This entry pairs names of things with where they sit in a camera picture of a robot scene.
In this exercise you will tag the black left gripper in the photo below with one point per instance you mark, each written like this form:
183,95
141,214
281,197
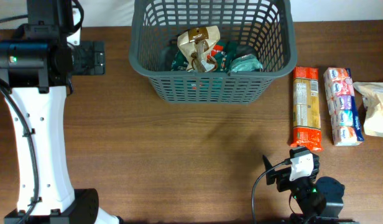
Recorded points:
94,58

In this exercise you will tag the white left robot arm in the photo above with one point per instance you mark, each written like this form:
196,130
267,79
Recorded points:
36,67

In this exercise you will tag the orange spaghetti packet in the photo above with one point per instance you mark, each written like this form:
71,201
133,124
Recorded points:
306,109

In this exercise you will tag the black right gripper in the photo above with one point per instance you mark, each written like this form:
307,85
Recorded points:
283,179

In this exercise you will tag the light teal small packet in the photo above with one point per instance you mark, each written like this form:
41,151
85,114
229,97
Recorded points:
246,63

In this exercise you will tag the grey plastic basket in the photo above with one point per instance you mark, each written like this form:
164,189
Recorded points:
263,28

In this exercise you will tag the green Nescafe coffee bag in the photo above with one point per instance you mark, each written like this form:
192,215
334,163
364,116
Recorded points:
224,52

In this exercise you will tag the beige paper pouch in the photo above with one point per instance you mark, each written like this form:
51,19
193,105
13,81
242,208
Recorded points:
372,94

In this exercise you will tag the beige Pantree snack bag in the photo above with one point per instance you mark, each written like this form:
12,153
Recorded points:
196,45

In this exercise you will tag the Kleenex tissue multipack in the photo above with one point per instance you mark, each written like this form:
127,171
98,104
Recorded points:
345,123

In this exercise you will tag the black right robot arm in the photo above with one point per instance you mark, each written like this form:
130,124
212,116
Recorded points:
319,199

